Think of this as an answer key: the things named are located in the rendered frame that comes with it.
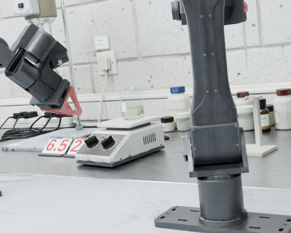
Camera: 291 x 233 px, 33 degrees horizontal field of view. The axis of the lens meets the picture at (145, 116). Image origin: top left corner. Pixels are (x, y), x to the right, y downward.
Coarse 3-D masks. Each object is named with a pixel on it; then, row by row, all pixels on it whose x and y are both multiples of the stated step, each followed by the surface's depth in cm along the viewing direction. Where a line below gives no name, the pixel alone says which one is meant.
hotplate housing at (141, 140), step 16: (112, 128) 124; (128, 128) 121; (144, 128) 122; (160, 128) 126; (128, 144) 117; (144, 144) 121; (160, 144) 126; (80, 160) 121; (96, 160) 116; (112, 160) 113; (128, 160) 117
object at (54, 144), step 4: (52, 140) 142; (56, 140) 141; (60, 140) 140; (64, 140) 139; (68, 140) 138; (48, 144) 141; (52, 144) 140; (56, 144) 139; (60, 144) 139; (64, 144) 138; (68, 144) 137; (48, 148) 140; (52, 148) 139; (56, 148) 138; (60, 148) 137; (64, 148) 136
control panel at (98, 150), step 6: (114, 138) 118; (120, 138) 117; (84, 144) 122; (114, 144) 116; (78, 150) 121; (84, 150) 120; (90, 150) 119; (96, 150) 118; (102, 150) 116; (108, 150) 115
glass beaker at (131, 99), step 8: (120, 88) 127; (128, 88) 128; (136, 88) 123; (120, 96) 124; (128, 96) 123; (136, 96) 123; (120, 104) 125; (128, 104) 123; (136, 104) 123; (128, 112) 123; (136, 112) 123; (144, 112) 125; (128, 120) 124
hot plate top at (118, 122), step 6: (114, 120) 128; (120, 120) 127; (138, 120) 123; (144, 120) 122; (150, 120) 124; (102, 126) 124; (108, 126) 123; (114, 126) 121; (120, 126) 120; (126, 126) 119; (132, 126) 119
